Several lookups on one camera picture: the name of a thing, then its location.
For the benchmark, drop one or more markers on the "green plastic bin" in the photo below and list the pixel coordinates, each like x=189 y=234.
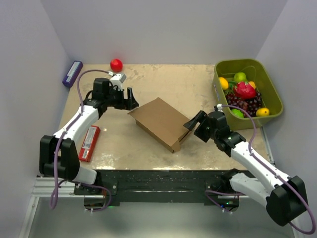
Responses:
x=256 y=73

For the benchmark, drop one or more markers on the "aluminium rail frame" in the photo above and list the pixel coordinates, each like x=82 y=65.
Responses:
x=138 y=150

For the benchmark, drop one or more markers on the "purple rectangular box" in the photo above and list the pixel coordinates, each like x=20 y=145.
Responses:
x=72 y=74

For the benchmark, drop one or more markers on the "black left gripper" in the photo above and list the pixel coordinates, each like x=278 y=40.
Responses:
x=129 y=104

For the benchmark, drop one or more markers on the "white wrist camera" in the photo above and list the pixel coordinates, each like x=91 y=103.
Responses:
x=117 y=78
x=218 y=108

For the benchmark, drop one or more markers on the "brown cardboard box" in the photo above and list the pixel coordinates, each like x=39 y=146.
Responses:
x=162 y=122

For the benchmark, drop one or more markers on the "yellow lemon upper left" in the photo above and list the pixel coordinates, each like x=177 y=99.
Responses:
x=224 y=83

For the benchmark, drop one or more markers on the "orange fruit behind dragonfruit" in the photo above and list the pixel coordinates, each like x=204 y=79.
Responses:
x=252 y=84

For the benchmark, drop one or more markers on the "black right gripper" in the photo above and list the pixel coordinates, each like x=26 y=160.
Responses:
x=199 y=117

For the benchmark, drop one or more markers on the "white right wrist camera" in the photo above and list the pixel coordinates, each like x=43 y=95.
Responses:
x=218 y=108

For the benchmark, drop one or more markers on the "green fruit lower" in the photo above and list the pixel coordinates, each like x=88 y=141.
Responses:
x=237 y=113

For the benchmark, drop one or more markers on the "red apple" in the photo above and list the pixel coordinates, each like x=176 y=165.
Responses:
x=116 y=65

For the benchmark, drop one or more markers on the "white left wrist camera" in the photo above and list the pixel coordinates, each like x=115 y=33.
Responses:
x=117 y=78

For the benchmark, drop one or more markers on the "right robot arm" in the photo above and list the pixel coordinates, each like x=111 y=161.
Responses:
x=283 y=197

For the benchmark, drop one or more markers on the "green lime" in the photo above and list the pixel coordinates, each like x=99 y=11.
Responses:
x=240 y=77

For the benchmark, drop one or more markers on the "purple grape bunch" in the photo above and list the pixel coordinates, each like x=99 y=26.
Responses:
x=249 y=105

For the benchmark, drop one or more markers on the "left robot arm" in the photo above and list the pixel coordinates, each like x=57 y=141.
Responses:
x=58 y=154

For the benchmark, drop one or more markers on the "red rectangular box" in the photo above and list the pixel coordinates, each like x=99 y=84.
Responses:
x=89 y=143

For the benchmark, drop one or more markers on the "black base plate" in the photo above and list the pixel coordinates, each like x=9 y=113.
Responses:
x=175 y=186

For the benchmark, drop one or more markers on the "yellow mango lower right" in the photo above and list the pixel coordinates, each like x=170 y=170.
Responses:
x=262 y=112

